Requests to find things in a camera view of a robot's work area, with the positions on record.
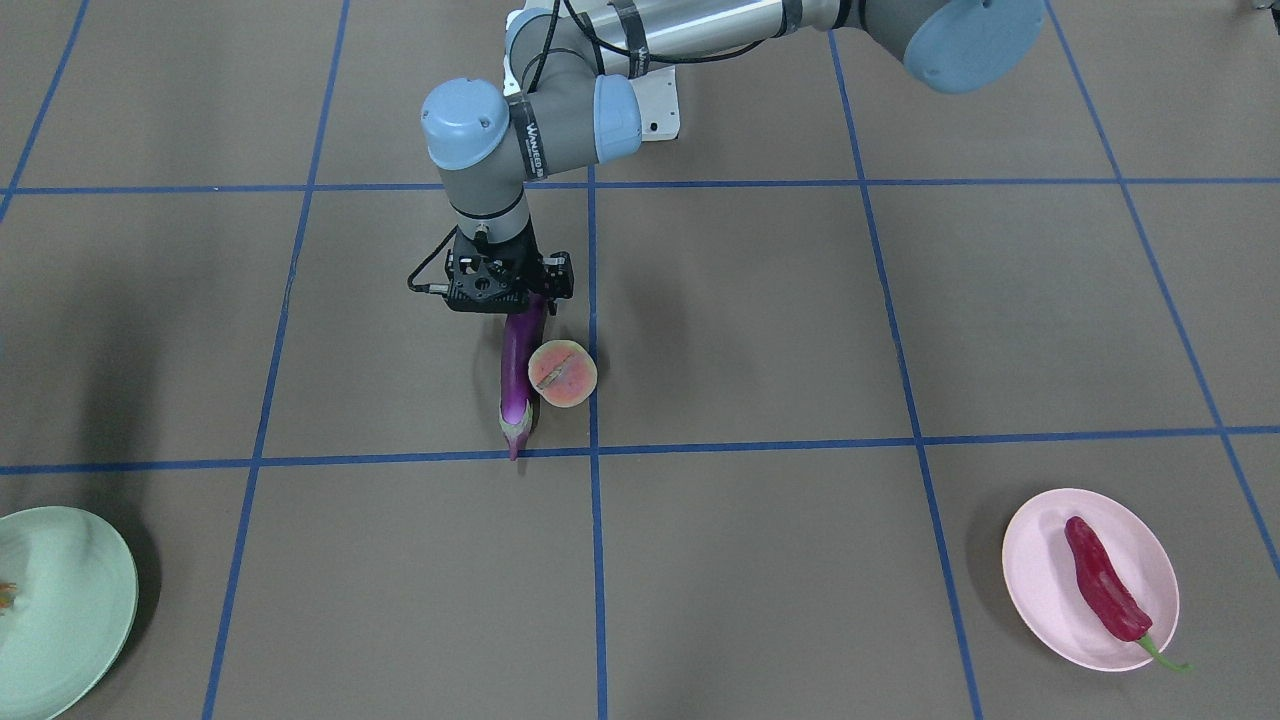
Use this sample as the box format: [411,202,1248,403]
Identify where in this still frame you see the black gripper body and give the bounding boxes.
[444,231,575,315]

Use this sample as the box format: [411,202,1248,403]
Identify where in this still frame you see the purple eggplant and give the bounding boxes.
[498,293,547,461]

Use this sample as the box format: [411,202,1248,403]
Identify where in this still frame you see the pink yellow peach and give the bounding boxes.
[527,340,599,407]

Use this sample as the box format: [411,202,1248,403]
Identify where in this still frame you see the red chili pepper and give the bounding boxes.
[1064,516,1193,673]

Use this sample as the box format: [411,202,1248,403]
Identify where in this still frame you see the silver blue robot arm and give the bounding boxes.
[407,1,1044,315]

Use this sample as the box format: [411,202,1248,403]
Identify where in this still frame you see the green plate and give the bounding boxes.
[1,506,140,719]

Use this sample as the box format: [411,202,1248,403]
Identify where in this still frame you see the pink plate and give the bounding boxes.
[1001,488,1188,673]

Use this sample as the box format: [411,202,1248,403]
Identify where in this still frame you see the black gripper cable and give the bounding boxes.
[406,228,460,297]

